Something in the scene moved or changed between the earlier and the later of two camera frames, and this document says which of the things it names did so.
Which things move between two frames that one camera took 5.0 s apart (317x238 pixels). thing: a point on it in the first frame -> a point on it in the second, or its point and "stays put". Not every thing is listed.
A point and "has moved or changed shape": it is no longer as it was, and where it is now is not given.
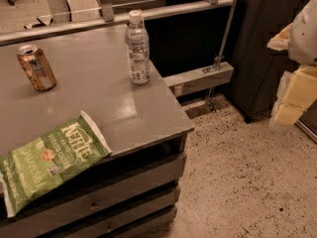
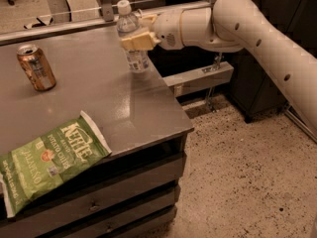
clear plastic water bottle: x=138 y=49 has moved or changed shape
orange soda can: x=37 y=67 stays put
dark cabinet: x=258 y=68 stays put
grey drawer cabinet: x=134 y=192 stays put
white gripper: x=305 y=37 -> x=167 y=30
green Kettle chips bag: x=65 y=151 stays put
